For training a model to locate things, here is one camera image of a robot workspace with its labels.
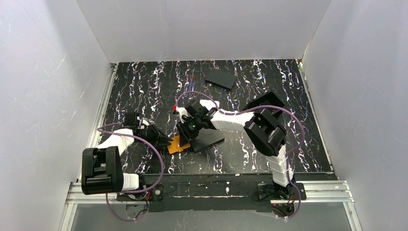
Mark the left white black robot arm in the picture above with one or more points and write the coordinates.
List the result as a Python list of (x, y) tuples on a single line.
[(101, 165)]

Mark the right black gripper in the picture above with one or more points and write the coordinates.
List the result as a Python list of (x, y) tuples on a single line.
[(187, 129)]

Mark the left aluminium side rail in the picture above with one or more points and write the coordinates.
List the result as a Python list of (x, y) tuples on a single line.
[(102, 107)]

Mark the blue red screwdriver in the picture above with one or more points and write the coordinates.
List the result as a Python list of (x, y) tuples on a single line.
[(191, 84)]

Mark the flat black box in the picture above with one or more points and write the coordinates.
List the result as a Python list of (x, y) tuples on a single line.
[(221, 78)]

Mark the black plastic box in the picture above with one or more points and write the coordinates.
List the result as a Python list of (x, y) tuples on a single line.
[(269, 98)]

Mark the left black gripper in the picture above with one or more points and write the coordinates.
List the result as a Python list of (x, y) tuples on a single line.
[(151, 134)]

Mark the orange leather card holder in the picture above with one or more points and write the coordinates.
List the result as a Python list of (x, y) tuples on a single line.
[(175, 146)]

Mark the aluminium front frame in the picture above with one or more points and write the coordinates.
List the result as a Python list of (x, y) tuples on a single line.
[(329, 206)]

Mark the black network switch box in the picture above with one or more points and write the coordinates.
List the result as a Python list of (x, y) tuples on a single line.
[(206, 138)]

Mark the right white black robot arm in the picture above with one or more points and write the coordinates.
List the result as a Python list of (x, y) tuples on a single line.
[(260, 123)]

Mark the white rectangular box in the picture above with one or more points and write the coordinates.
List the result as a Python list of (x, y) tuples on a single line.
[(209, 104)]

